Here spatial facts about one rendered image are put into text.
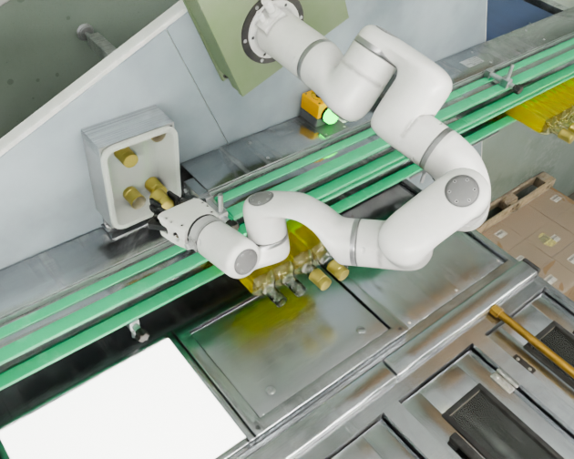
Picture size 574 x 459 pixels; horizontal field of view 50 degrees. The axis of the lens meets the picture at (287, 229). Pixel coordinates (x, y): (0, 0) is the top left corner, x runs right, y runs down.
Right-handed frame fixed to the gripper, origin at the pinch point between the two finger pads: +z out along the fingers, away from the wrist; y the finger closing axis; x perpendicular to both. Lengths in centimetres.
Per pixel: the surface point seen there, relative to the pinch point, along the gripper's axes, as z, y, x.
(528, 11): 26, 172, 0
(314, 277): -15.5, 26.4, -24.7
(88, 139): 11.1, -8.4, 13.9
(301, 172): 1.7, 37.9, -7.8
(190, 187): 9.3, 11.3, -4.2
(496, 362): -48, 56, -49
